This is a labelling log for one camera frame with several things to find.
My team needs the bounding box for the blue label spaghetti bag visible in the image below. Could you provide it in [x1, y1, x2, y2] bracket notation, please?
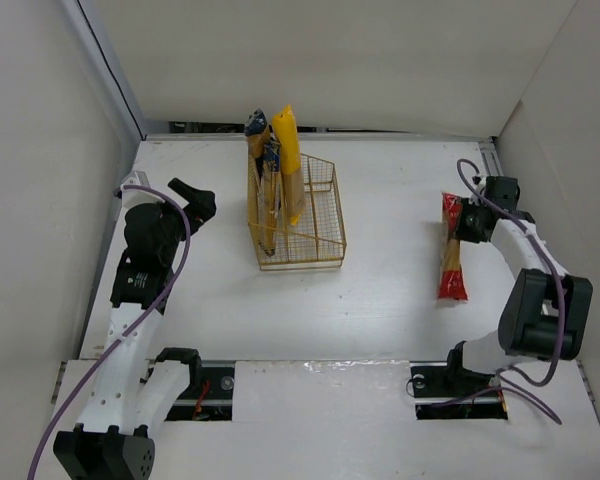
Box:
[259, 141, 280, 257]

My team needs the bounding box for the red spaghetti bag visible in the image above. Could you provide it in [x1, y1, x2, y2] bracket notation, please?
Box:
[438, 192, 468, 301]

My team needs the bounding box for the black label spaghetti bag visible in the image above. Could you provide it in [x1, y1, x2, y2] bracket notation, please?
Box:
[244, 108, 271, 207]

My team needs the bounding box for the yellow spaghetti bag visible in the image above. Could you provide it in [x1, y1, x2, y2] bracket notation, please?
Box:
[273, 105, 306, 226]

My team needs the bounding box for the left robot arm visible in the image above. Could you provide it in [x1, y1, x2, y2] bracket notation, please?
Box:
[53, 178, 217, 479]

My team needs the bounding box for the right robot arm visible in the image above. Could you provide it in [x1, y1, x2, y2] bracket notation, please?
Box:
[445, 175, 593, 384]

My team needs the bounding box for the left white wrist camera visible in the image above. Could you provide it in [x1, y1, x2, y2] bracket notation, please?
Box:
[114, 170, 155, 209]

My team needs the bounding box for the gold wire basket shelf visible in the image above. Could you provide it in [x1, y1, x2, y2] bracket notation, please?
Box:
[247, 154, 347, 271]

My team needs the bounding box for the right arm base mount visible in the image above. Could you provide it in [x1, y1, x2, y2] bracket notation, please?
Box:
[405, 362, 508, 420]

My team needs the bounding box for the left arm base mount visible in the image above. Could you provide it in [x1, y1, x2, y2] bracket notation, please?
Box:
[166, 362, 235, 422]

